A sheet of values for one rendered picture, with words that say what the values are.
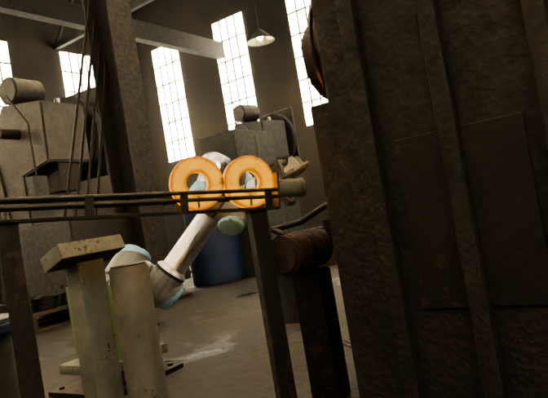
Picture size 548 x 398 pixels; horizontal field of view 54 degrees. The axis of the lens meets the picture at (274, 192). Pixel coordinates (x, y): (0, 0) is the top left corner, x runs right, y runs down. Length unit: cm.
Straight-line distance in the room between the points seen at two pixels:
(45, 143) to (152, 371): 549
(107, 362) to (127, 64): 350
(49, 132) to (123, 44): 234
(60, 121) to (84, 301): 552
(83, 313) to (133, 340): 19
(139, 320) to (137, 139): 325
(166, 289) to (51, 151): 472
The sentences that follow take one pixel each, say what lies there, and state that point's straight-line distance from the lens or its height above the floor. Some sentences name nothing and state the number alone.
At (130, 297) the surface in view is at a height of 42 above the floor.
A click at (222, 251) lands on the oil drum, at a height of 31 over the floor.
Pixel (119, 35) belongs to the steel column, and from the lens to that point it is 507.
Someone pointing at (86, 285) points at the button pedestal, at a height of 48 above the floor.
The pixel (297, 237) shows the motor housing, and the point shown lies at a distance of 163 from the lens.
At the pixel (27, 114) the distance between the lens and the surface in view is 729.
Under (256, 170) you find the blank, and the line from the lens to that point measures 160.
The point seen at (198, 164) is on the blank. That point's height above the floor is 77.
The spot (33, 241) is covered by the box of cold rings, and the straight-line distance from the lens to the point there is 509.
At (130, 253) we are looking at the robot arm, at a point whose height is 53.
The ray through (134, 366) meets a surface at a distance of 175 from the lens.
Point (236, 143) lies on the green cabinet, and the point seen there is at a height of 136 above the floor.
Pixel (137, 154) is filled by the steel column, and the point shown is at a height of 129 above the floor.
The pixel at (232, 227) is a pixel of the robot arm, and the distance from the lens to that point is 195.
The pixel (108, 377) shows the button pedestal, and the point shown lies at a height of 18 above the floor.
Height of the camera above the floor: 60
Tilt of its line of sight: 2 degrees up
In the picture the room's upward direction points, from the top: 10 degrees counter-clockwise
